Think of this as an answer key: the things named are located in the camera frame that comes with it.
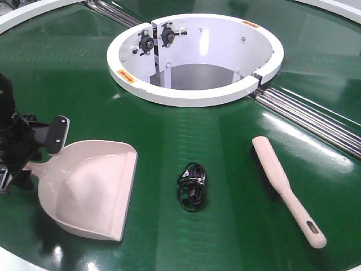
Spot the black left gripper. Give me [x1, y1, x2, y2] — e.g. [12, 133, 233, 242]
[1, 112, 51, 194]

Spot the pink plastic dustpan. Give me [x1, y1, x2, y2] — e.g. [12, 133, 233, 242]
[25, 140, 138, 241]

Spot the black cable bundle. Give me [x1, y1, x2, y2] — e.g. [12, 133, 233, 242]
[177, 162, 208, 213]

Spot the pink hand brush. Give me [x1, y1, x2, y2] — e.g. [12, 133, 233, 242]
[252, 136, 327, 249]

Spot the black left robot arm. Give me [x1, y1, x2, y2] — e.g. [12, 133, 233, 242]
[1, 75, 56, 194]

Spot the green conveyor belt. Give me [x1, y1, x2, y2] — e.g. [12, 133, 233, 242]
[1, 3, 360, 270]

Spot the steel rollers top seam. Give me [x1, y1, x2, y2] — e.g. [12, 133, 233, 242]
[82, 0, 142, 28]

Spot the steel rollers seam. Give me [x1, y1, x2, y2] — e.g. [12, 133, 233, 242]
[82, 0, 142, 28]
[249, 88, 360, 160]

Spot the left black bearing block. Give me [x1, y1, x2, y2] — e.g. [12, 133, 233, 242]
[138, 29, 154, 56]

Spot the black bearing block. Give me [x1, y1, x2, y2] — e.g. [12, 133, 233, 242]
[138, 29, 154, 56]
[159, 22, 187, 48]

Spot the right black bearing block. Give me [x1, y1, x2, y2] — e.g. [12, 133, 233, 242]
[159, 22, 187, 48]

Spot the steel rollers right seam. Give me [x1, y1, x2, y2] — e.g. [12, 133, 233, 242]
[249, 88, 360, 160]

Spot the white inner conveyor ring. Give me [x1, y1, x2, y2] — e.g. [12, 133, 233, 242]
[106, 13, 285, 108]

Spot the white outer conveyor rail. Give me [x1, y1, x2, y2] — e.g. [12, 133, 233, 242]
[1, 0, 360, 34]

